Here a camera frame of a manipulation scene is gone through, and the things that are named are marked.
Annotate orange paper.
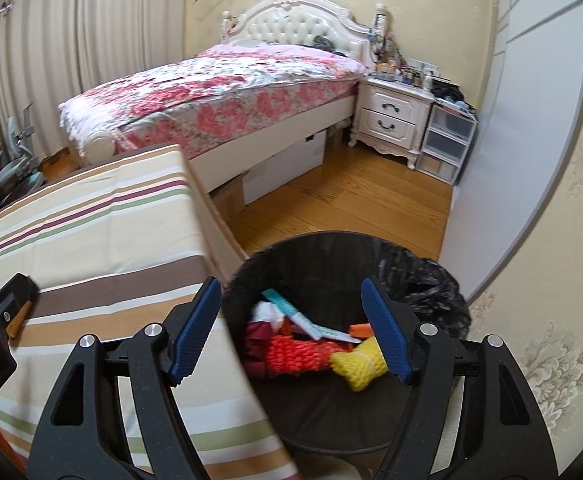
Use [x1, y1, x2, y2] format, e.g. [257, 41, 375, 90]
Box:
[348, 323, 374, 339]

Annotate dark red ribbon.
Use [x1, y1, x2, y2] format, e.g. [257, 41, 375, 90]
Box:
[242, 322, 272, 378]

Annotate white green tube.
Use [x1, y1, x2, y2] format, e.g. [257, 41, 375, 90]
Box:
[290, 320, 361, 344]

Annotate teal probiotic sachet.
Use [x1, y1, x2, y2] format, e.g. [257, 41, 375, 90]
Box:
[262, 288, 311, 324]

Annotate black trash bin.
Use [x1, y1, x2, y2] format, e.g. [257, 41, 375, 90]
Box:
[222, 231, 471, 455]

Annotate grey desk chair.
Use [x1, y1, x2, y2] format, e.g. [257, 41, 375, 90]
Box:
[0, 104, 46, 206]

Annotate striped bed sheet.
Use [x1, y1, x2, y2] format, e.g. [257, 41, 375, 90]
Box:
[0, 145, 298, 479]

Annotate yellow foam net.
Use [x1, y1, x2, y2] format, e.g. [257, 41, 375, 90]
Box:
[331, 337, 388, 392]

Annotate red foam net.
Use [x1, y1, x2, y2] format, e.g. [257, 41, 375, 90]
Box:
[262, 318, 353, 378]

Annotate beige curtains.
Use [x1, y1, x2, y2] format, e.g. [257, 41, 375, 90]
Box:
[0, 0, 185, 159]

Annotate white wardrobe door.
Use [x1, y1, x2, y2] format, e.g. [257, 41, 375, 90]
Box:
[439, 0, 583, 299]

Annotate plastic drawer unit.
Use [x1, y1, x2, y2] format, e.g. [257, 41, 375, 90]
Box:
[416, 100, 478, 185]

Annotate pink floral quilt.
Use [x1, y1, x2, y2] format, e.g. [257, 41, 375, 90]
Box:
[58, 44, 368, 164]

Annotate white storage box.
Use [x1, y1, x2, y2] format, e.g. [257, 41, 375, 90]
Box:
[242, 130, 326, 205]

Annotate white nightstand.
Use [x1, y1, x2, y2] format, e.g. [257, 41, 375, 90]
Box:
[348, 77, 435, 170]

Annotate white tufted bed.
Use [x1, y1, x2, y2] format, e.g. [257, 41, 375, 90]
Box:
[58, 0, 388, 191]

